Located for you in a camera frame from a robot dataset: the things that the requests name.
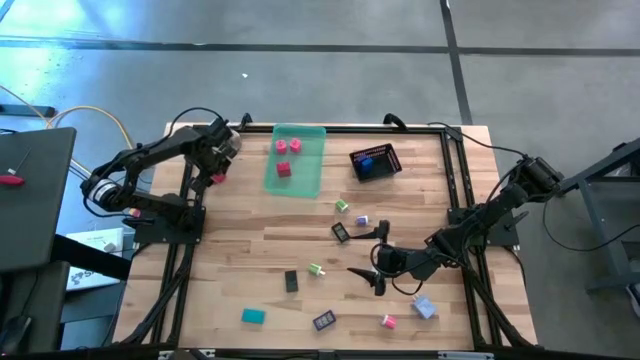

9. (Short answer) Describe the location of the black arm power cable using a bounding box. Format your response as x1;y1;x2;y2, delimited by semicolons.
427;121;529;162

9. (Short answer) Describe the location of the red handled screwdriver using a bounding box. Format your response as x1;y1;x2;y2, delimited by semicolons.
0;148;32;187

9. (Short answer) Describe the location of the green translucent plastic tray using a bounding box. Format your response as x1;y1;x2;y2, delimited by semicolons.
263;123;327;199

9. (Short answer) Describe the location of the black metal cart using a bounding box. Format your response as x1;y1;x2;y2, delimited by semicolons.
549;137;640;296

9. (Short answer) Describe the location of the black mesh basket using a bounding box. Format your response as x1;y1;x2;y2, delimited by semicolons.
349;143;403;183

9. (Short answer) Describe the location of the black display meter module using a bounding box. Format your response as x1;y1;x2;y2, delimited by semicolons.
330;221;352;245

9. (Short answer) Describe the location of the dark violet display module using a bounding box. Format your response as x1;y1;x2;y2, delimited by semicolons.
312;310;337;332

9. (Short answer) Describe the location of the grey metal bracket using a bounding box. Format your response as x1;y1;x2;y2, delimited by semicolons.
158;349;216;360
437;351;495;360

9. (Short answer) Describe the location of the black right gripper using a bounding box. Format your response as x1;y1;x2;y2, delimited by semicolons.
346;218;416;297

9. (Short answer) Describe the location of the person's shoe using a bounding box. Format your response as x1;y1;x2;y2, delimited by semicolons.
628;297;640;337

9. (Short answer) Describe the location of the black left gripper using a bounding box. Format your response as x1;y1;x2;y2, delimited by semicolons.
197;118;236;185

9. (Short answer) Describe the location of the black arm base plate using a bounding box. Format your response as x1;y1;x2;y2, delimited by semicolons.
447;207;521;249
122;203;206;246

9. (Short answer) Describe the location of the black floor cable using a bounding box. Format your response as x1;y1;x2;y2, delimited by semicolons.
542;188;640;257

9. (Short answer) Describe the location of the yellow cable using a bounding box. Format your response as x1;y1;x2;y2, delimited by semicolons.
0;84;136;166

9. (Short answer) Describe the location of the black flat floor bar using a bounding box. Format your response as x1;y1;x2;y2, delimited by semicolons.
0;103;56;119

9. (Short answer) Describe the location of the white cardboard box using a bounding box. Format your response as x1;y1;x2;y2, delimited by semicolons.
64;227;126;292

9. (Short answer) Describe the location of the black metal table frame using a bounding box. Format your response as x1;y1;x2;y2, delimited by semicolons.
112;123;539;351

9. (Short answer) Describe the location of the lavender plug charger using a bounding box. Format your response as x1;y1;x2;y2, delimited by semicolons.
410;294;438;321

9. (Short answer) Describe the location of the black desk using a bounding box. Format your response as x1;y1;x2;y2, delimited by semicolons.
0;127;77;274

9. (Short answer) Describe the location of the black low furniture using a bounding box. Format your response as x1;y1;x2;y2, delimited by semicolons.
0;234;131;360

